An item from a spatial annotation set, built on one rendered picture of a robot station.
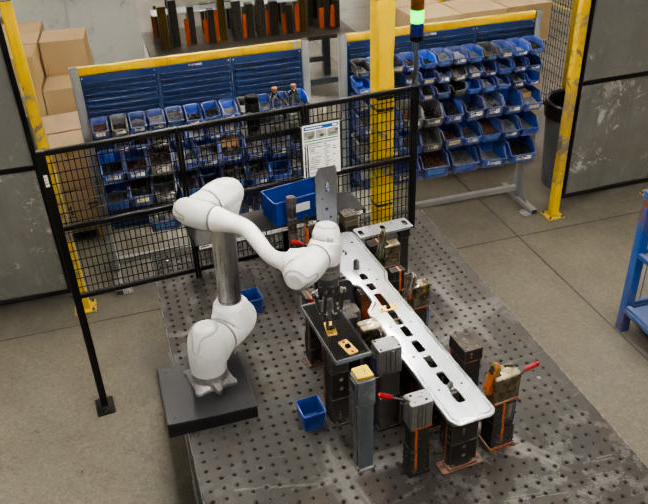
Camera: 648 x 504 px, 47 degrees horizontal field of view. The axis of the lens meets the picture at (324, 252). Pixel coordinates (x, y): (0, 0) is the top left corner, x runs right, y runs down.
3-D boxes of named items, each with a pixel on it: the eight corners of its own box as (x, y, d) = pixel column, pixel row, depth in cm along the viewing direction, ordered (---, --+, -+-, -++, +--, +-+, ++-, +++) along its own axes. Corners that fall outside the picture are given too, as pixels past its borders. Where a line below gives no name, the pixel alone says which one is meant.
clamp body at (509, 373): (519, 444, 291) (529, 373, 271) (486, 456, 286) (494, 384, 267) (504, 426, 299) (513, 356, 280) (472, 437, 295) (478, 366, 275)
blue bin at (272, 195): (329, 211, 385) (328, 188, 378) (275, 227, 373) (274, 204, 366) (314, 198, 397) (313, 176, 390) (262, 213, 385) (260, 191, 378)
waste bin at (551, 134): (610, 190, 610) (626, 105, 571) (555, 200, 598) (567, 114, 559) (574, 165, 651) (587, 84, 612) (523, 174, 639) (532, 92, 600)
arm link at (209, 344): (181, 373, 314) (175, 331, 303) (206, 349, 328) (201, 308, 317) (213, 384, 308) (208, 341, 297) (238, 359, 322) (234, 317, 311)
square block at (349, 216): (359, 273, 394) (358, 214, 375) (345, 277, 392) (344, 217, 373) (353, 266, 401) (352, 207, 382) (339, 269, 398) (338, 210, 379)
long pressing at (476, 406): (505, 411, 265) (505, 408, 265) (449, 430, 259) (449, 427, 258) (352, 231, 375) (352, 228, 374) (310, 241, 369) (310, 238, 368)
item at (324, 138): (342, 172, 396) (341, 117, 380) (302, 180, 390) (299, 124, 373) (341, 170, 398) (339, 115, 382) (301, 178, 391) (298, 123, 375)
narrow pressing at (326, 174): (338, 226, 378) (336, 164, 359) (317, 230, 374) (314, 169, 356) (338, 225, 378) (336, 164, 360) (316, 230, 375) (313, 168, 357)
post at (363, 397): (376, 467, 283) (376, 379, 260) (358, 473, 281) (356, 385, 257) (368, 453, 289) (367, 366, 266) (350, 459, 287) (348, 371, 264)
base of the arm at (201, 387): (200, 403, 306) (199, 393, 304) (182, 373, 323) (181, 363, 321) (241, 389, 314) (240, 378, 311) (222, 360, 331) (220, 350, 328)
